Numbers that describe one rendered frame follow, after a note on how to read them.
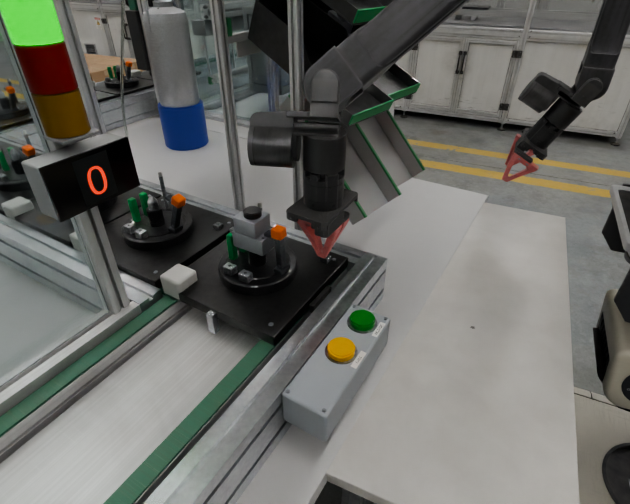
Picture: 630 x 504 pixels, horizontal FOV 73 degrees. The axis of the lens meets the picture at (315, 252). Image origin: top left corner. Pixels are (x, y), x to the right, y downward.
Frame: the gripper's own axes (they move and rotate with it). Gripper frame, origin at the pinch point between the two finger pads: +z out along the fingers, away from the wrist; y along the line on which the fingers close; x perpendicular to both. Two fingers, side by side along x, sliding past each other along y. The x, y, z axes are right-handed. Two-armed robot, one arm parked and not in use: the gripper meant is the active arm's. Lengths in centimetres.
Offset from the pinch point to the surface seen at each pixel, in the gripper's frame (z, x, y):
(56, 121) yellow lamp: -22.4, -23.7, 20.8
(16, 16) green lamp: -33.0, -24.2, 20.8
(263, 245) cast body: 1.1, -9.9, 2.2
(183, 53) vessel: -9, -87, -59
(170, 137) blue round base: 18, -92, -51
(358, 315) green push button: 8.1, 7.9, 1.8
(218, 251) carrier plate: 9.1, -23.1, -0.3
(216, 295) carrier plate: 8.7, -14.7, 9.6
